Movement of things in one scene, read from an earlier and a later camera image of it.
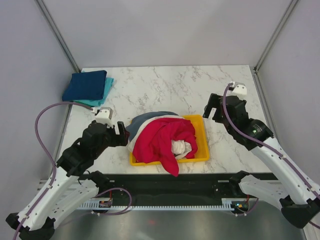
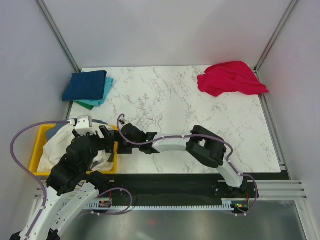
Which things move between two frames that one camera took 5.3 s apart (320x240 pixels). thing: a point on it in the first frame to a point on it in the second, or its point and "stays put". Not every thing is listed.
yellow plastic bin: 201,137 to 41,133
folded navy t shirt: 85,86 stays put
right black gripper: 213,102 to 121,150
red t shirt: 153,141 to 236,77
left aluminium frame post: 58,36 stays put
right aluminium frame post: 276,35 stays put
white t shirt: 180,149 to 55,149
